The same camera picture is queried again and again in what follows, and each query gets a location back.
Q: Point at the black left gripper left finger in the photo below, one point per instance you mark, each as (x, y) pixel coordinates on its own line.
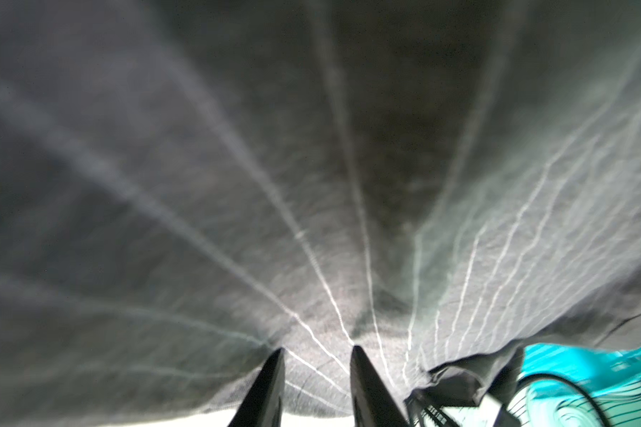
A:
(262, 406)

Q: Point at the dark grey pinstriped shirt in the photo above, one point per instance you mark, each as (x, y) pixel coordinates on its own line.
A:
(186, 186)

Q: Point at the teal plastic basket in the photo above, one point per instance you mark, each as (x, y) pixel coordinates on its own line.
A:
(570, 386)

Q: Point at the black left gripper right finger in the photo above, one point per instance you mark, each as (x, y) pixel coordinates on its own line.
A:
(373, 405)

